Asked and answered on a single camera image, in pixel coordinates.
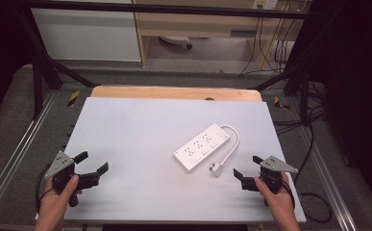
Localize bundle of black cables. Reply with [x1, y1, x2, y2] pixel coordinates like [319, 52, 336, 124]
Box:
[238, 15, 295, 77]

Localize yellow black tape strip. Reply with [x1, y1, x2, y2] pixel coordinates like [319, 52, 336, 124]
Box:
[66, 90, 81, 108]
[273, 95, 291, 111]

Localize wooden table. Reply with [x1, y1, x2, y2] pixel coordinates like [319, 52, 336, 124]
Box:
[90, 85, 263, 103]

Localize white chair base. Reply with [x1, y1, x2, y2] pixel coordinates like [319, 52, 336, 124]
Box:
[159, 35, 194, 50]

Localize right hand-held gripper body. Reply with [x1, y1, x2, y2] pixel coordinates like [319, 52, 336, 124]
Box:
[241, 155, 299, 195]

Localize white wall socket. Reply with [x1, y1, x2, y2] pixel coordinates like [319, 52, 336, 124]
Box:
[252, 0, 280, 11]

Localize black floor cables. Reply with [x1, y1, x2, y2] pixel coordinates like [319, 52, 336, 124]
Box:
[272, 81, 327, 136]

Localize white power strip cable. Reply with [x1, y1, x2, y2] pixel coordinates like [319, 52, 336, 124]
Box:
[219, 124, 241, 167]

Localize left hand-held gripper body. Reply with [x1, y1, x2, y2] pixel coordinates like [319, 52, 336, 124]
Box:
[44, 150, 101, 208]

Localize person's right hand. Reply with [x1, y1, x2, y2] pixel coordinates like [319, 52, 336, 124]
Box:
[254, 172, 301, 225]

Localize white plug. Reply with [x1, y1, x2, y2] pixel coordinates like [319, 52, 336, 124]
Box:
[209, 162, 225, 178]

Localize black metal frame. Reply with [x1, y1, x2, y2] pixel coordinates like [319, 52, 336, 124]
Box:
[12, 0, 316, 127]

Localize person's left hand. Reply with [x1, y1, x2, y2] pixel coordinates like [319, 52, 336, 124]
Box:
[34, 174, 83, 225]

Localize aluminium rail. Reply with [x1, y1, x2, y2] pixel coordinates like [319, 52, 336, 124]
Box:
[300, 126, 359, 231]
[0, 91, 59, 219]

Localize white cabinet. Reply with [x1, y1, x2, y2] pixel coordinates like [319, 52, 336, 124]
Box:
[31, 8, 142, 63]

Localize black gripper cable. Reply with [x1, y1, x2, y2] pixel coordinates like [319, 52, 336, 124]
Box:
[35, 163, 55, 214]
[283, 121, 334, 224]

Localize white power strip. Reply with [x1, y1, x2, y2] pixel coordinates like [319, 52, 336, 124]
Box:
[173, 122, 232, 172]

